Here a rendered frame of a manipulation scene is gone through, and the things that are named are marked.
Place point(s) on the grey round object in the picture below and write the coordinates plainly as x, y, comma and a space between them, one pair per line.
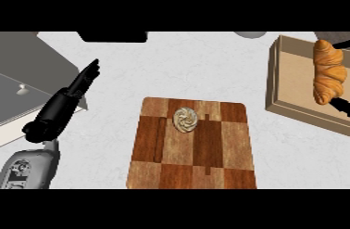
251, 34

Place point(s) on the round beige swirl pastry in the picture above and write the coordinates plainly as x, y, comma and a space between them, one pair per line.
186, 119

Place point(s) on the open cardboard box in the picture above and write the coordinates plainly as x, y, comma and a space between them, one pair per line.
292, 81

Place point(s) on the golden brown croissant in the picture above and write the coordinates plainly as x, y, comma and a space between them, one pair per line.
329, 72

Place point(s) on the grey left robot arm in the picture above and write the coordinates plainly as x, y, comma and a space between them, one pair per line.
28, 169

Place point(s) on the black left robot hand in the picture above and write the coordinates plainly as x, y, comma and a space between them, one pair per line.
56, 112

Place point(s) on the small pale knob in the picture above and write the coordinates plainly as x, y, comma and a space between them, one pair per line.
22, 90

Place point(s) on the black appliance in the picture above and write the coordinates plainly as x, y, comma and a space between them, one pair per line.
115, 36

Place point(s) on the checkered wooden cutting board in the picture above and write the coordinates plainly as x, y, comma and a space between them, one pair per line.
191, 146

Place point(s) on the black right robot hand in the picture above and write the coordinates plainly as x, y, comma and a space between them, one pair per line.
344, 105

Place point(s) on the dark grey object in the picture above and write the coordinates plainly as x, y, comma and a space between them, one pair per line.
336, 36

